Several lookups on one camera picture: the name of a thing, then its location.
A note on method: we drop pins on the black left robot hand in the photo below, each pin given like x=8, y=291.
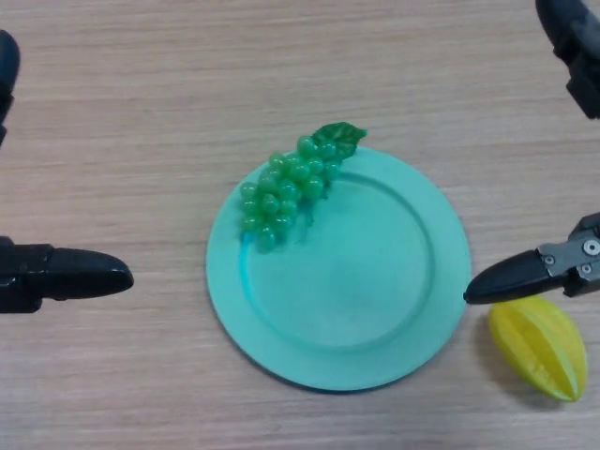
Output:
x=70, y=274

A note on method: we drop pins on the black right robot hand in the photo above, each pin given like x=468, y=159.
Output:
x=515, y=276

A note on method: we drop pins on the green grapes bunch with leaf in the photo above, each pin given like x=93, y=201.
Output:
x=281, y=197

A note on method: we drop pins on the teal round plate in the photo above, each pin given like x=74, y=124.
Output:
x=347, y=290

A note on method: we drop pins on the yellow starfruit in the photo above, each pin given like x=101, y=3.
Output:
x=539, y=351

